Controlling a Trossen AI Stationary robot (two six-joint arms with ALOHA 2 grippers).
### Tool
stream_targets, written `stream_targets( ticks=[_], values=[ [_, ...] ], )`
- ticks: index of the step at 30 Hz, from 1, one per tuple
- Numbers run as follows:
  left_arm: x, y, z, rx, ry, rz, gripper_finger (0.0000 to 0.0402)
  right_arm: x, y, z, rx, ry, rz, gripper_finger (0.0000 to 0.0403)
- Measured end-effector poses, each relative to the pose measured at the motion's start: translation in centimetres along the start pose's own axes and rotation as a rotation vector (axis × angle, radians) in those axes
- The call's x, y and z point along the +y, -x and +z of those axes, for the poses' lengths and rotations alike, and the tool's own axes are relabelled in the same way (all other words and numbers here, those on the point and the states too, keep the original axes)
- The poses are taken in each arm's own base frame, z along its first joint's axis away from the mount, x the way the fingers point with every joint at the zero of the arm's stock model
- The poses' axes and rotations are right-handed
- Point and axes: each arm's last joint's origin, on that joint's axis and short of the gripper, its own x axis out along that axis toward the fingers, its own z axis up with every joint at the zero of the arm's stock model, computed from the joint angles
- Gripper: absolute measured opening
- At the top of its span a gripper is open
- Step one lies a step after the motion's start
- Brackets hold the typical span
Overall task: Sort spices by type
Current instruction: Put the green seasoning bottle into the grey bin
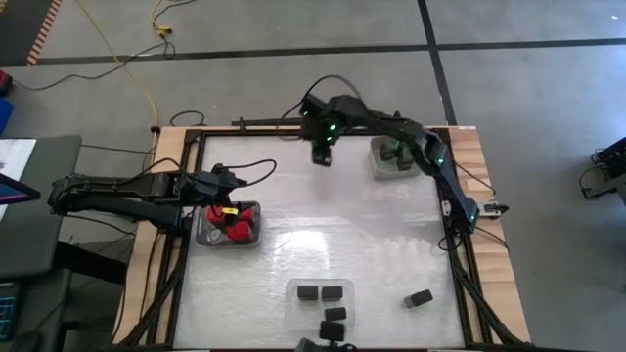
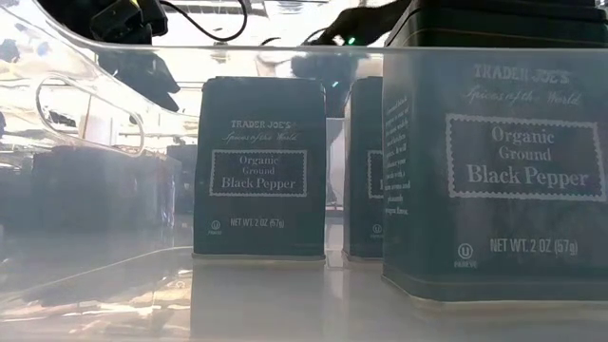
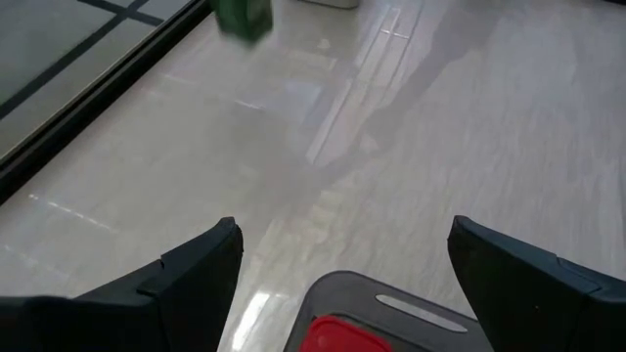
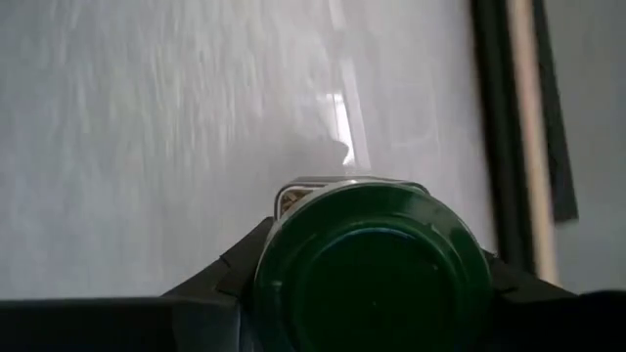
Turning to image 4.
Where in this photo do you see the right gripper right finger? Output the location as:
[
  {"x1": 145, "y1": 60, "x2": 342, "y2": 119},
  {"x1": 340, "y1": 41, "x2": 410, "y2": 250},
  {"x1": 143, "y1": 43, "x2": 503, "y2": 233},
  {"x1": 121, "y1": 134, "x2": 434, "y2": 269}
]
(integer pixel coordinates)
[{"x1": 482, "y1": 248, "x2": 522, "y2": 352}]

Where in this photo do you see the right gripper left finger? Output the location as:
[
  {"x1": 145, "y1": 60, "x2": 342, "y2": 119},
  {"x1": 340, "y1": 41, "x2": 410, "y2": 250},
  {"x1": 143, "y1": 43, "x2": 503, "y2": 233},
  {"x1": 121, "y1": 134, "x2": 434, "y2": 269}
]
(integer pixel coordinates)
[{"x1": 162, "y1": 217, "x2": 276, "y2": 352}]

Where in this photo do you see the green lid spice jar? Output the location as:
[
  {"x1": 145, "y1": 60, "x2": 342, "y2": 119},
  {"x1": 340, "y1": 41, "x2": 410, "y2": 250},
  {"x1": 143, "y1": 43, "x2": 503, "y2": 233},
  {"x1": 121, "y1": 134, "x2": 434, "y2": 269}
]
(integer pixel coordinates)
[{"x1": 252, "y1": 175, "x2": 494, "y2": 352}]

